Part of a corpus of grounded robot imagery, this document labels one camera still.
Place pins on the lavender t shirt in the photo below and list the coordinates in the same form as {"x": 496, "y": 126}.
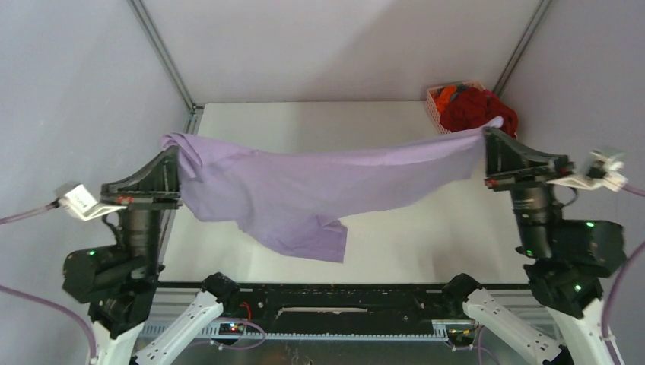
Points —
{"x": 293, "y": 204}

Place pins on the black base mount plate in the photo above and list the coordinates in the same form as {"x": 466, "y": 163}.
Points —
{"x": 345, "y": 309}

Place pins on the red t shirt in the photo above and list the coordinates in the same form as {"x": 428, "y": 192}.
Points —
{"x": 473, "y": 108}

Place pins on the right corner aluminium post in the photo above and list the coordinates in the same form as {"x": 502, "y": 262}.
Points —
{"x": 538, "y": 16}

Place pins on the left corner aluminium post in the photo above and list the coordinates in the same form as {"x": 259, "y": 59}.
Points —
{"x": 143, "y": 16}

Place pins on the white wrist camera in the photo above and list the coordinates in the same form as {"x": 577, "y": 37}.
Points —
{"x": 602, "y": 169}
{"x": 79, "y": 203}

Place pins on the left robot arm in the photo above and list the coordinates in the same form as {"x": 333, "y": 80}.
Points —
{"x": 118, "y": 282}

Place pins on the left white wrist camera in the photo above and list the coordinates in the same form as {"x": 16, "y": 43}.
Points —
{"x": 79, "y": 203}

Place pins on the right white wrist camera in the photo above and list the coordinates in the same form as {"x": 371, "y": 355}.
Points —
{"x": 602, "y": 169}

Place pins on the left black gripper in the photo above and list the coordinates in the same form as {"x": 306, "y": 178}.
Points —
{"x": 153, "y": 186}

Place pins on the corner aluminium post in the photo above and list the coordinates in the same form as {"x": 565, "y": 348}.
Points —
{"x": 143, "y": 16}
{"x": 538, "y": 16}

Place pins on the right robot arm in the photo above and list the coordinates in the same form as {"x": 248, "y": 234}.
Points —
{"x": 568, "y": 257}

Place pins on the pink laundry basket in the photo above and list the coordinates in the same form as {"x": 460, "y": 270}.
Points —
{"x": 434, "y": 92}

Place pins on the aluminium frame rail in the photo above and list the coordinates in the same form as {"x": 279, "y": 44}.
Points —
{"x": 178, "y": 312}

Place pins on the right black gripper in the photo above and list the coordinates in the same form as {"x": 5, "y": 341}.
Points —
{"x": 504, "y": 159}

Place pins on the orange t shirt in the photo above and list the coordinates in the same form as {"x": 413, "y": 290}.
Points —
{"x": 443, "y": 98}

